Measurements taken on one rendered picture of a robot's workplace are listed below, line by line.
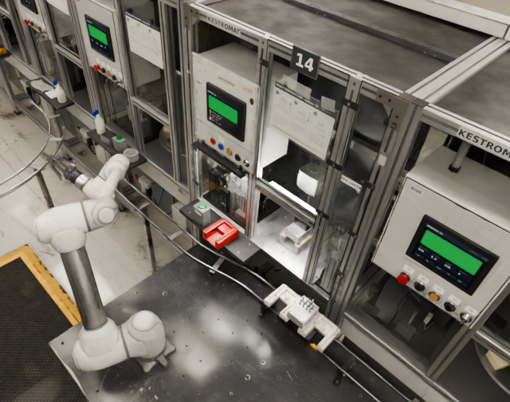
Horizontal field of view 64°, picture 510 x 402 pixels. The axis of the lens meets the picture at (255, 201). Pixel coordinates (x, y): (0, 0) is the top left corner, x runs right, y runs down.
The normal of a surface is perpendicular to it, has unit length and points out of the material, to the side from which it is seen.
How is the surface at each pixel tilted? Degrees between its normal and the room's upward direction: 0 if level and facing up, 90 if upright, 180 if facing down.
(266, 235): 0
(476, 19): 90
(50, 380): 0
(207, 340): 0
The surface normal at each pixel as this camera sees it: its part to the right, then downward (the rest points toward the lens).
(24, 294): 0.07, -0.73
